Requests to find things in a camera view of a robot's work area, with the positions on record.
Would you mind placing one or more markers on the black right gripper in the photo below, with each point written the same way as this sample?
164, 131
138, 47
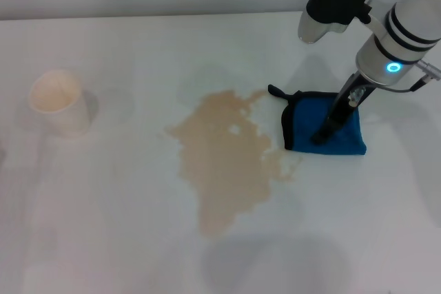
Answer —
346, 104

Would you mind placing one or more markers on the blue rag with black trim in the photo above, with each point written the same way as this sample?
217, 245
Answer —
306, 125

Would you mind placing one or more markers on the white paper cup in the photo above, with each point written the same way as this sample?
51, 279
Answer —
60, 108

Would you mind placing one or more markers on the brown water stain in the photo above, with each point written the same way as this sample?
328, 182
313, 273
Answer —
220, 163

